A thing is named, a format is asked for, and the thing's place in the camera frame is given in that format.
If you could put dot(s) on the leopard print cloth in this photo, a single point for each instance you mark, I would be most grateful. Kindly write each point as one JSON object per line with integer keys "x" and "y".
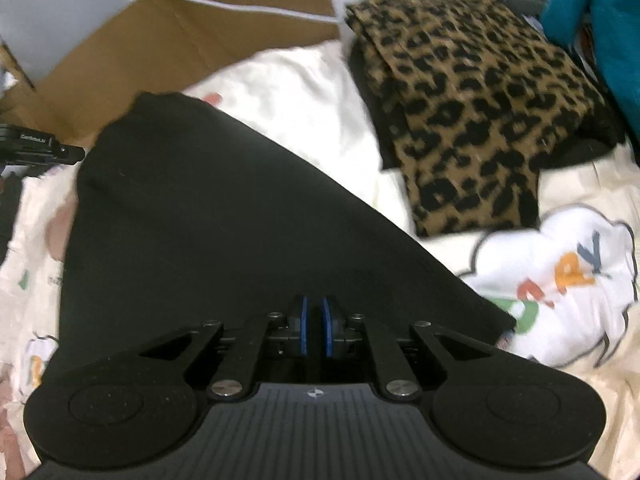
{"x": 475, "y": 100}

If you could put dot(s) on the teal printed cloth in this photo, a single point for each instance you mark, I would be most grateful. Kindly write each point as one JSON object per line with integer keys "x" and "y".
{"x": 600, "y": 20}

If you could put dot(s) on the black jacket with patterned lining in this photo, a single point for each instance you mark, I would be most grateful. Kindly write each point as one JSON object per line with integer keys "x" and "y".
{"x": 200, "y": 210}

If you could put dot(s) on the cream bear printed blanket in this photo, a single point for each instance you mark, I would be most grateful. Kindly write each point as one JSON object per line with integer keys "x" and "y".
{"x": 300, "y": 90}

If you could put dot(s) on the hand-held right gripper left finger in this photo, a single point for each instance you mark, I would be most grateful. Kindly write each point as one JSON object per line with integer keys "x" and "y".
{"x": 301, "y": 325}

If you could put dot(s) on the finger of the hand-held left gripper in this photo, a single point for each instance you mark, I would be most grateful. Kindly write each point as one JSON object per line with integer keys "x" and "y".
{"x": 70, "y": 155}

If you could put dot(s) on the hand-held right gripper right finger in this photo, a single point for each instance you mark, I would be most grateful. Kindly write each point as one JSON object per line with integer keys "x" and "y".
{"x": 328, "y": 325}

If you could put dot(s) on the brown cardboard sheet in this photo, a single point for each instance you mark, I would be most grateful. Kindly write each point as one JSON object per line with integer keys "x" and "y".
{"x": 175, "y": 35}

